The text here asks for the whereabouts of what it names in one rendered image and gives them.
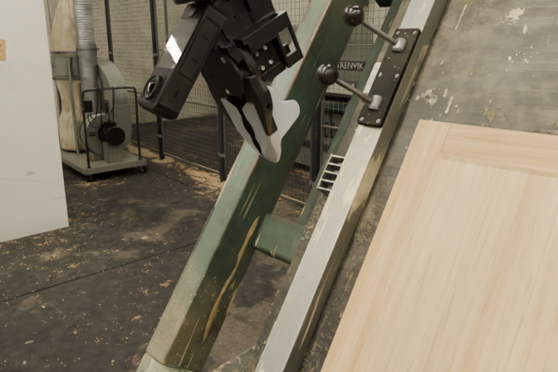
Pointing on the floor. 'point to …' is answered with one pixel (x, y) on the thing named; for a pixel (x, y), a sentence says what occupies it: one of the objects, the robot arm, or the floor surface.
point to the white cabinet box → (27, 116)
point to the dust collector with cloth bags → (89, 100)
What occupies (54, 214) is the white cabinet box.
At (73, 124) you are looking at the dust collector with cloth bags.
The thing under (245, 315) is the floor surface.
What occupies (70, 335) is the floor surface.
